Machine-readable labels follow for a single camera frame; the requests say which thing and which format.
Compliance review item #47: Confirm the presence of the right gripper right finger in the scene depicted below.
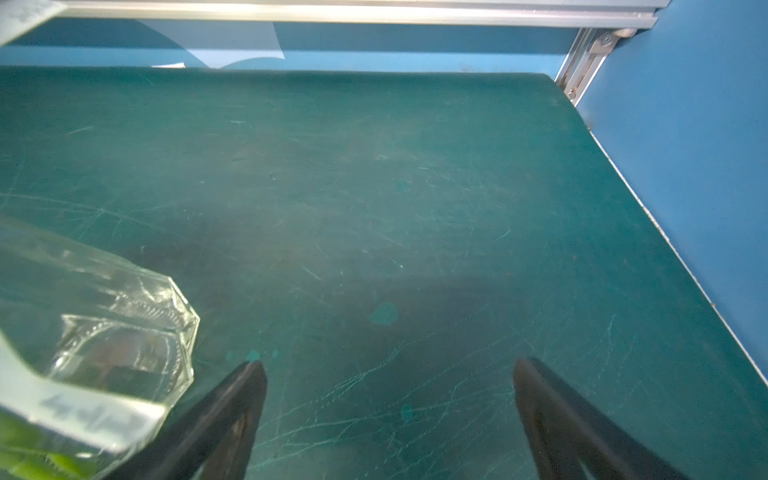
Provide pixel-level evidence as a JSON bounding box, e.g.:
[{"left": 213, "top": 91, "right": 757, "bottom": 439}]
[{"left": 513, "top": 358, "right": 686, "bottom": 479}]

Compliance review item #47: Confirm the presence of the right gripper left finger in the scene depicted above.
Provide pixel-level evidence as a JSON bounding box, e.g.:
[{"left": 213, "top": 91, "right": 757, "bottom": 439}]
[{"left": 106, "top": 361, "right": 267, "bottom": 480}]

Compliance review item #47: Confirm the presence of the clear glass vase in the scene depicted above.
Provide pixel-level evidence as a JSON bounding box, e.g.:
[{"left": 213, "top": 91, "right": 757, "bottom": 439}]
[{"left": 1, "top": 217, "right": 200, "bottom": 479}]

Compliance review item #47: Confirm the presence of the aluminium back frame rail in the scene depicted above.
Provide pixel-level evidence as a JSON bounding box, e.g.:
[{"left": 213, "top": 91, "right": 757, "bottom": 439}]
[{"left": 0, "top": 0, "right": 670, "bottom": 109}]

